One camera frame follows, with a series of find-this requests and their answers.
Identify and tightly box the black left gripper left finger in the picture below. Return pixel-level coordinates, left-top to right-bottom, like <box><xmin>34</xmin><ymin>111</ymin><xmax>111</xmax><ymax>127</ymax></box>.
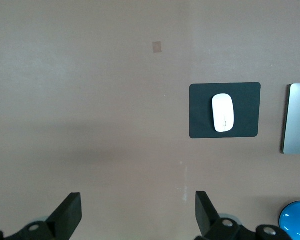
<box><xmin>0</xmin><ymin>191</ymin><xmax>83</xmax><ymax>240</ymax></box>

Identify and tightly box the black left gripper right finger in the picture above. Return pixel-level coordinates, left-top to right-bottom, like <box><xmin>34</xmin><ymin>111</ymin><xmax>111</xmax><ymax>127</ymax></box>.
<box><xmin>194</xmin><ymin>190</ymin><xmax>291</xmax><ymax>240</ymax></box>

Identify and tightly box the white computer mouse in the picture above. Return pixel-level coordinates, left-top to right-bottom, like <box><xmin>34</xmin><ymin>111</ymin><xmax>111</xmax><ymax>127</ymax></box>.
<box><xmin>211</xmin><ymin>93</ymin><xmax>235</xmax><ymax>133</ymax></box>

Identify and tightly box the black square mouse pad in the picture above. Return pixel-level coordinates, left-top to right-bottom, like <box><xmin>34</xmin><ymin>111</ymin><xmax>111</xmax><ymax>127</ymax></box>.
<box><xmin>188</xmin><ymin>82</ymin><xmax>262</xmax><ymax>139</ymax></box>

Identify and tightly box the blue desk lamp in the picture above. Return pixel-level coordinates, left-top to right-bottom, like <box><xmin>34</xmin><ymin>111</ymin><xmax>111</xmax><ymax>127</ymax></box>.
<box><xmin>279</xmin><ymin>200</ymin><xmax>300</xmax><ymax>239</ymax></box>

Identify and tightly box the silver closed laptop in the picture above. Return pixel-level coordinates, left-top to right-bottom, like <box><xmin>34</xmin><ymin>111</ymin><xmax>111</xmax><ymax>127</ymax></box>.
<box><xmin>280</xmin><ymin>83</ymin><xmax>300</xmax><ymax>155</ymax></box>

